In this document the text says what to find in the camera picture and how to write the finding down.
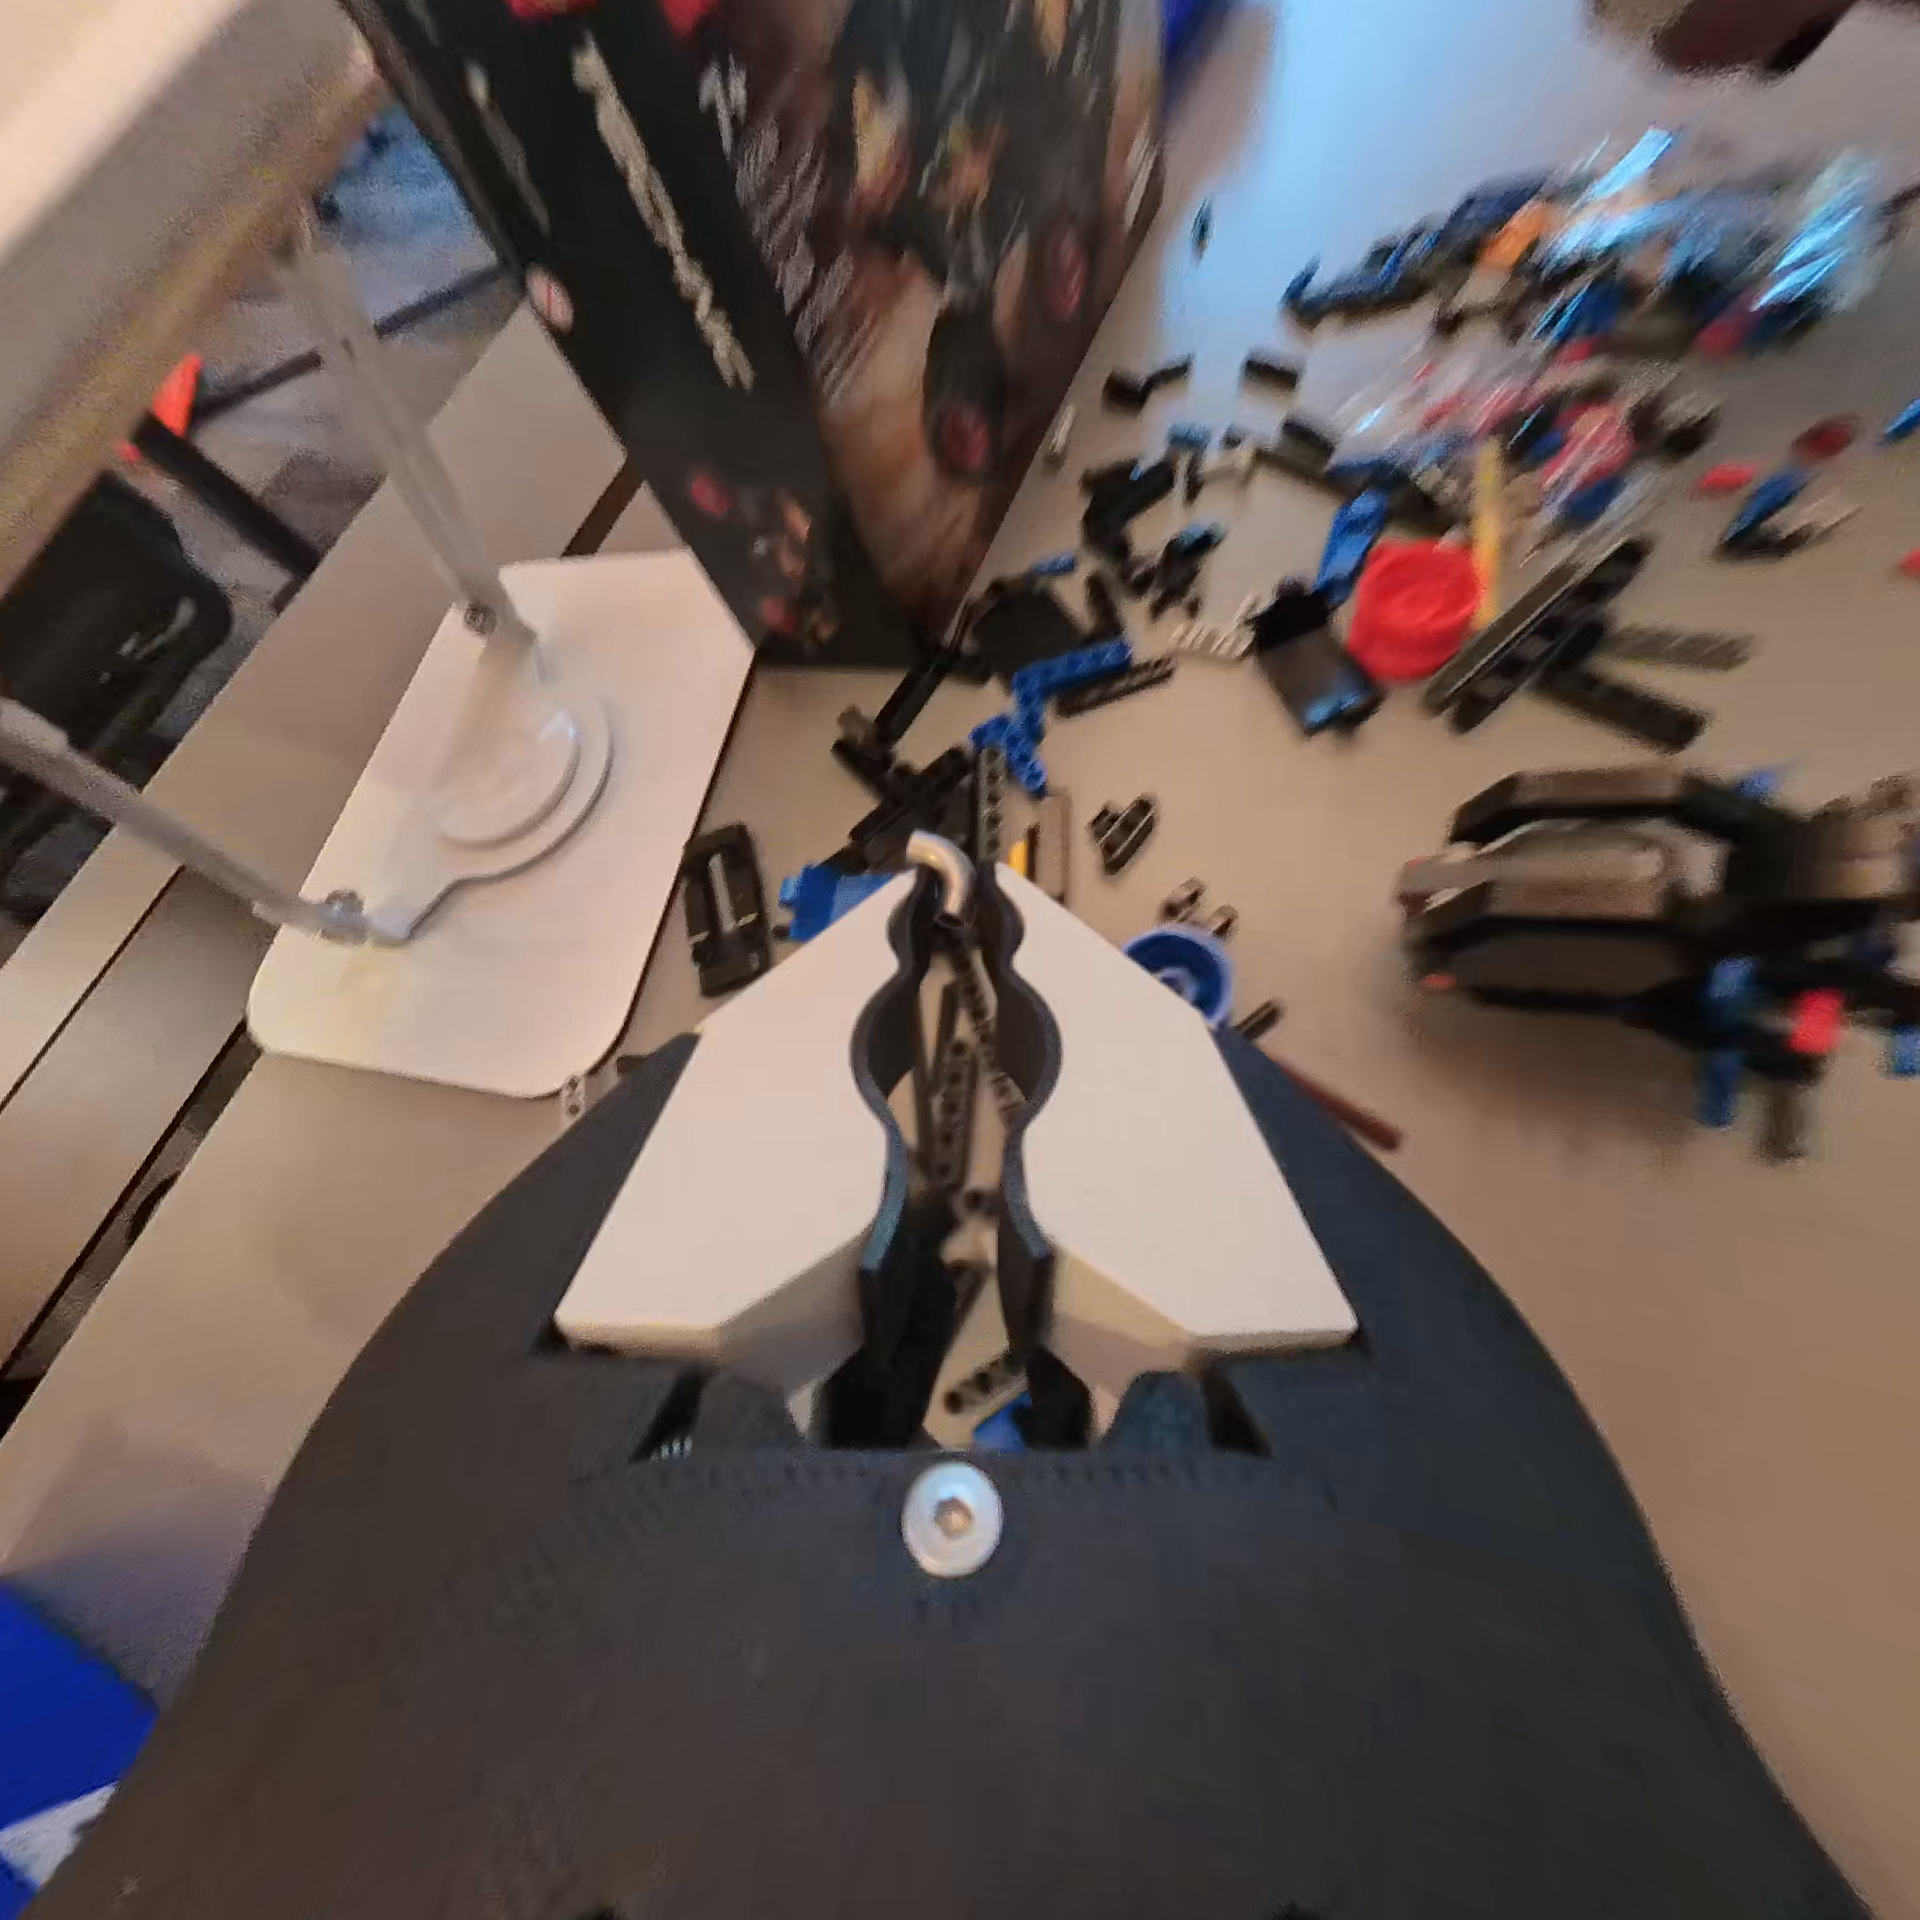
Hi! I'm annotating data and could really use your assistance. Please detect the black straight beam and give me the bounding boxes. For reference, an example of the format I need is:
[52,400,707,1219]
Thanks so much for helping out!
[1445,600,1613,739]
[1424,539,1653,710]

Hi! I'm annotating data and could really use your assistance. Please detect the brown axle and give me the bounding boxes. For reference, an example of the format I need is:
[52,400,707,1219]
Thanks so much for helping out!
[1274,1058,1403,1154]

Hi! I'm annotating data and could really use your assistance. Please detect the black sloped panel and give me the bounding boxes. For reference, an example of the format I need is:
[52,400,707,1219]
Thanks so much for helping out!
[1250,590,1381,739]

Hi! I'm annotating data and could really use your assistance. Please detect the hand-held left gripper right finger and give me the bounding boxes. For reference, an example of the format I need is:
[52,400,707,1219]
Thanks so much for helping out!
[992,869,1358,1426]

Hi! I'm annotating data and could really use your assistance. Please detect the black angled connector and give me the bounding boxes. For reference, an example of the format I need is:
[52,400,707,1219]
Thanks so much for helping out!
[1127,526,1223,611]
[1080,457,1189,566]

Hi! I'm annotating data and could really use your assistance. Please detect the grey desk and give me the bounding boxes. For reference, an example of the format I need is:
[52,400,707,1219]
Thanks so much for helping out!
[0,0,1920,1920]

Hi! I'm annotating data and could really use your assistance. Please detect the red wheel rim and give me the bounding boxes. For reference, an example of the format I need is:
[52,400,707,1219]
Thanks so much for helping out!
[1346,539,1485,684]

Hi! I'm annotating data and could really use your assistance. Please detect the heap of black beams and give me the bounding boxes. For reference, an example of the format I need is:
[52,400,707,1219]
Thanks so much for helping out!
[832,659,992,890]

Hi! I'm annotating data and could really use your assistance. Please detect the pile of small connector pins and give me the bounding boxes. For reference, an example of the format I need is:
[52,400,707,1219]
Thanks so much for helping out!
[1283,128,1891,363]

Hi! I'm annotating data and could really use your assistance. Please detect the scattered red blue pins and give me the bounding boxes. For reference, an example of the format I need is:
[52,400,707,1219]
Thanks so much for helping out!
[1695,405,1920,578]

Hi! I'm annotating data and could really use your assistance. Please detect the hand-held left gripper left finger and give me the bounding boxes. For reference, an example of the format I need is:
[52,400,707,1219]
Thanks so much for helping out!
[555,879,924,1444]

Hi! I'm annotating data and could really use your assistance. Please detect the clear plastic parts bag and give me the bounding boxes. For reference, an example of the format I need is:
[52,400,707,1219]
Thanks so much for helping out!
[1335,353,1667,519]

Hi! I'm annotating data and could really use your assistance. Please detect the black rectangular frame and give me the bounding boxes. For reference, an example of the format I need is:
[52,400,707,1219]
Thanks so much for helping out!
[681,828,772,999]

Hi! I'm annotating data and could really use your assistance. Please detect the toy truck box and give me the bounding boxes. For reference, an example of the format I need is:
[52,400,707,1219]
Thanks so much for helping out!
[337,0,1172,669]

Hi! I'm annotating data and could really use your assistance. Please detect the black grey motor assembly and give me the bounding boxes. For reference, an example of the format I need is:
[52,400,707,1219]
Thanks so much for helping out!
[1395,765,1920,1162]

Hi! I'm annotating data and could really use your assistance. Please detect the blue hinged fender panel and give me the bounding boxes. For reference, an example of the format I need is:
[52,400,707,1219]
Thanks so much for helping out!
[778,863,902,948]

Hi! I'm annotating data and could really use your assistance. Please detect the blue storage bin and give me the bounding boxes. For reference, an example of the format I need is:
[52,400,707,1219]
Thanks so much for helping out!
[0,1580,160,1891]

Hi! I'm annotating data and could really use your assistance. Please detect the blue mudguard piece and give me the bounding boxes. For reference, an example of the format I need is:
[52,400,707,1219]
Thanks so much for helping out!
[1320,486,1387,596]

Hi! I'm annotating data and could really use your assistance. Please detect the black holed beam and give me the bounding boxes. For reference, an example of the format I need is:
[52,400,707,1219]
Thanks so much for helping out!
[913,960,1039,1261]

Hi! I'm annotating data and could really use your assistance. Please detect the blue wheel rim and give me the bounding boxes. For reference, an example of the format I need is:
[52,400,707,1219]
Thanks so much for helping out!
[1127,924,1237,1030]

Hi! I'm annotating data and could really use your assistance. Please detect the black square flat panel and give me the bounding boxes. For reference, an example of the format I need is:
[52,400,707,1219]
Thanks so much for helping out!
[975,578,1102,676]

